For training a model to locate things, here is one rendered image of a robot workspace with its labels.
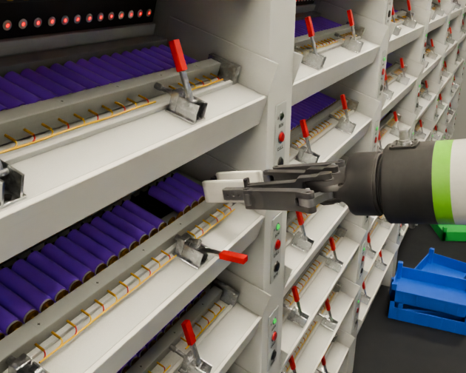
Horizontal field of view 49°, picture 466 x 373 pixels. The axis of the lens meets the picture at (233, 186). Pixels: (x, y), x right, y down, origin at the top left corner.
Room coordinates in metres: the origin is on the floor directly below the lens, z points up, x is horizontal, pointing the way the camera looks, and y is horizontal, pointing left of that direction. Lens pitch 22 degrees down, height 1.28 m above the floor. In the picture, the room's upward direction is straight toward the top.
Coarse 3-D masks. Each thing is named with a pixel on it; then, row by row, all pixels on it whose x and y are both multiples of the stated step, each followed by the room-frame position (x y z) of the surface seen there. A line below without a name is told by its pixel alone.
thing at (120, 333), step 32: (192, 160) 0.80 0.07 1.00; (224, 224) 0.69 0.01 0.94; (256, 224) 0.71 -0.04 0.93; (128, 288) 0.51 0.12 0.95; (160, 288) 0.53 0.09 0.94; (192, 288) 0.56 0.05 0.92; (96, 320) 0.45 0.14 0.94; (128, 320) 0.46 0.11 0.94; (160, 320) 0.50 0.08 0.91; (64, 352) 0.41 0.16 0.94; (96, 352) 0.41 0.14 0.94; (128, 352) 0.45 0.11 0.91
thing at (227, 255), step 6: (198, 246) 0.59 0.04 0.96; (204, 252) 0.58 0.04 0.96; (210, 252) 0.58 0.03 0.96; (216, 252) 0.57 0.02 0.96; (222, 252) 0.57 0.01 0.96; (228, 252) 0.57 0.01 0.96; (234, 252) 0.57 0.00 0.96; (222, 258) 0.57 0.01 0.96; (228, 258) 0.56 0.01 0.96; (234, 258) 0.56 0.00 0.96; (240, 258) 0.55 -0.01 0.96; (246, 258) 0.56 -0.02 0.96
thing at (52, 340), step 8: (224, 208) 0.72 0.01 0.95; (216, 216) 0.70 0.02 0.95; (200, 224) 0.66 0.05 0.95; (208, 224) 0.68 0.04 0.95; (192, 232) 0.64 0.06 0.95; (168, 248) 0.59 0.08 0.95; (160, 256) 0.57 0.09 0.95; (152, 264) 0.56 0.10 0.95; (136, 272) 0.53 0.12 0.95; (144, 272) 0.54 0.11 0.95; (128, 280) 0.52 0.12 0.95; (120, 288) 0.50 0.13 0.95; (104, 296) 0.48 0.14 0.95; (112, 296) 0.49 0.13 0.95; (96, 304) 0.47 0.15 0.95; (88, 312) 0.46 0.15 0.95; (72, 320) 0.44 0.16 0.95; (80, 320) 0.44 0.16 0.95; (64, 328) 0.43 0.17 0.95; (72, 328) 0.44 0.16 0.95; (40, 344) 0.40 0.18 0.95; (48, 344) 0.41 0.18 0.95; (32, 352) 0.39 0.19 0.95; (40, 352) 0.40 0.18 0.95
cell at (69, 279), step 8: (32, 256) 0.50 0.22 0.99; (40, 256) 0.51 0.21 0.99; (32, 264) 0.50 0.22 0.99; (40, 264) 0.50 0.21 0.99; (48, 264) 0.50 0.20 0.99; (56, 264) 0.50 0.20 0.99; (48, 272) 0.49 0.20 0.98; (56, 272) 0.49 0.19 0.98; (64, 272) 0.49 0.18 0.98; (56, 280) 0.48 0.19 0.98; (64, 280) 0.48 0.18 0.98; (72, 280) 0.48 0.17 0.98
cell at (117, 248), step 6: (84, 228) 0.58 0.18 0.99; (90, 228) 0.58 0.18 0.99; (96, 228) 0.58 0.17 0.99; (84, 234) 0.57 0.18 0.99; (90, 234) 0.57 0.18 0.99; (96, 234) 0.57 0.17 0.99; (102, 234) 0.57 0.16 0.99; (96, 240) 0.56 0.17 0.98; (102, 240) 0.56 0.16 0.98; (108, 240) 0.56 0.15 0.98; (114, 240) 0.57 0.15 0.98; (108, 246) 0.56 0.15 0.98; (114, 246) 0.55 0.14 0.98; (120, 246) 0.55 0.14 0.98; (114, 252) 0.55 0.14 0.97; (120, 252) 0.55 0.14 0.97
